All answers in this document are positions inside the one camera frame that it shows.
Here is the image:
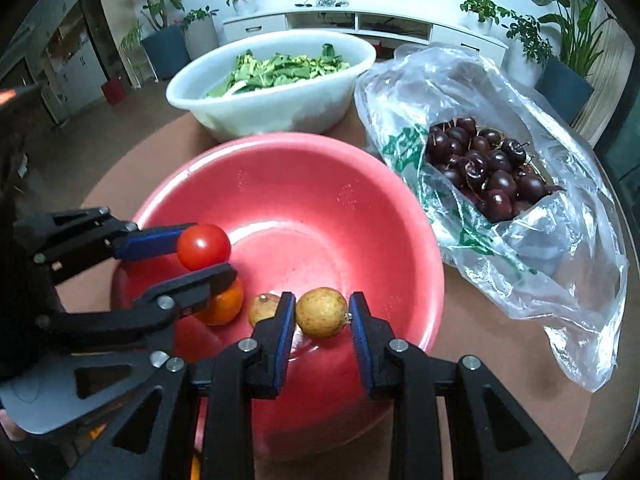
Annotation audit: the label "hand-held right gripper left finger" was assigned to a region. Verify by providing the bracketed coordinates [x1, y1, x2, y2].
[65, 291, 297, 480]

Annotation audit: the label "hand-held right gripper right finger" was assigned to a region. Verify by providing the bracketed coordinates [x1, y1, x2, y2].
[348, 291, 581, 480]

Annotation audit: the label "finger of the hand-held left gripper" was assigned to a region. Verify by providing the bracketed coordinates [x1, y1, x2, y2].
[15, 206, 198, 283]
[0, 262, 238, 436]

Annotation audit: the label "red tomato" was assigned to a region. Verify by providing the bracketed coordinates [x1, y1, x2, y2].
[176, 223, 232, 272]

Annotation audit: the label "red plastic basin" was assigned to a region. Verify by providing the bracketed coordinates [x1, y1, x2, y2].
[111, 132, 446, 462]

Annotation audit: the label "person's left hand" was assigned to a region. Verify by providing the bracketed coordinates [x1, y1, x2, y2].
[0, 407, 26, 442]

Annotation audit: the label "orange tangerine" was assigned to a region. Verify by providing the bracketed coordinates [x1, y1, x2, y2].
[194, 276, 246, 327]

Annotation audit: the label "red bin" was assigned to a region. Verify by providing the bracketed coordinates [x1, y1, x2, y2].
[101, 77, 126, 106]

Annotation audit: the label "white plastic basin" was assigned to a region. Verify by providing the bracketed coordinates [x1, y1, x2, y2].
[165, 30, 377, 142]

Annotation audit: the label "white storage cabinet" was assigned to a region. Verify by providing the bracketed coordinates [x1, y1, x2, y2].
[0, 0, 108, 128]

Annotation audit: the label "leafy tree in blue pot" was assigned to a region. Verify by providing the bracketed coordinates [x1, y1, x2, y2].
[107, 0, 190, 81]

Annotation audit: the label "plant on white stand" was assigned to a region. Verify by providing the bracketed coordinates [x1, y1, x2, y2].
[119, 22, 161, 87]

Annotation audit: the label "clear plastic bag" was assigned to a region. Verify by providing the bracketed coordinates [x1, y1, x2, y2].
[354, 42, 630, 393]

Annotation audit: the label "plant in white ribbed pot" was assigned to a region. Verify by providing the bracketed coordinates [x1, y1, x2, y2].
[181, 6, 221, 61]

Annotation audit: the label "pile of dark cherries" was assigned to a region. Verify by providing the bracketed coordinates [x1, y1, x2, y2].
[424, 116, 566, 224]

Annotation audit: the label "green leafy vegetables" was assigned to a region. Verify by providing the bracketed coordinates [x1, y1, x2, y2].
[205, 43, 352, 99]

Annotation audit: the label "white television cabinet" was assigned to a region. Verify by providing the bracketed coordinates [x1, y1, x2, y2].
[222, 6, 510, 68]

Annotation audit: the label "glass sliding door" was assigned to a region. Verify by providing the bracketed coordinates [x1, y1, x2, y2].
[595, 35, 640, 221]

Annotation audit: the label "plant in tall white pot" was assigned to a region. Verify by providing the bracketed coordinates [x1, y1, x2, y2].
[500, 10, 553, 88]

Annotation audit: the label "broad-leaf plant in blue pot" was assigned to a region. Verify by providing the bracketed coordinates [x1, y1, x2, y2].
[529, 0, 621, 122]

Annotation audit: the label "beige curtain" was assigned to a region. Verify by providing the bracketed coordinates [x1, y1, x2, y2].
[572, 10, 636, 147]

